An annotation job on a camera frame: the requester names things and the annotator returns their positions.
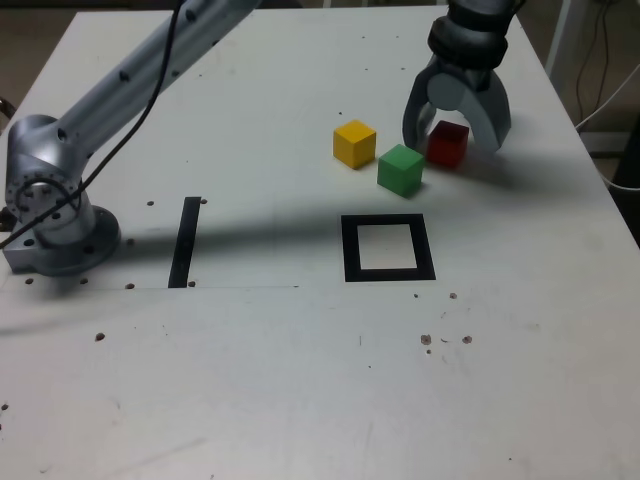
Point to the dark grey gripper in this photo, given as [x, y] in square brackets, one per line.
[475, 77]

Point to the red cube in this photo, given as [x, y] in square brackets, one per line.
[447, 147]

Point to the green cube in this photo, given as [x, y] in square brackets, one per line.
[399, 172]

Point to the yellow cube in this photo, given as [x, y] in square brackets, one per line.
[352, 147]

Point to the black tape square outline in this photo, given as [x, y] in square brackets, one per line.
[350, 250]

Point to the black tape strip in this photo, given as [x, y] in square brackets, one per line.
[184, 240]

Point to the white metal frame post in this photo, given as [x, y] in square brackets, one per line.
[559, 40]

